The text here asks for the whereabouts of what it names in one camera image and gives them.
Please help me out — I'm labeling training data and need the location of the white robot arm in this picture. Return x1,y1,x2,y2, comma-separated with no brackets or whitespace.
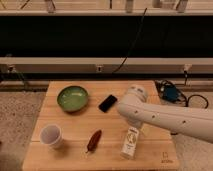
117,85,213,143

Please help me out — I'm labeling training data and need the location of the black rectangular phone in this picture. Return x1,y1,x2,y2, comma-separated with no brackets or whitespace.
98,95,117,113

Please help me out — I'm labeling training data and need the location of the white labelled bottle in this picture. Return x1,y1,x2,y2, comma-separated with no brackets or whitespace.
121,127,139,159

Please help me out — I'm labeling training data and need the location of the black chair base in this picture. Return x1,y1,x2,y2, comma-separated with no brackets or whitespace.
0,73,30,91

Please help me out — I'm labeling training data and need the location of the white paper cup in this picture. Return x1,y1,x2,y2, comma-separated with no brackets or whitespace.
39,124,63,149

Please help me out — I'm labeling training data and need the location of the green ceramic bowl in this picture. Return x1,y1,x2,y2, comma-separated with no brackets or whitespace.
57,86,89,112

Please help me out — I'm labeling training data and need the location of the black floor cable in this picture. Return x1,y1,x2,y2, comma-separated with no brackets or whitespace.
154,79,210,110

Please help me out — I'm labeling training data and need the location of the blue device on floor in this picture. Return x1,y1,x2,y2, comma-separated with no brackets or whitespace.
162,85,179,102

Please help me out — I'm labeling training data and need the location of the black hanging cable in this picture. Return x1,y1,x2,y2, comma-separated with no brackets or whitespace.
111,7,148,74

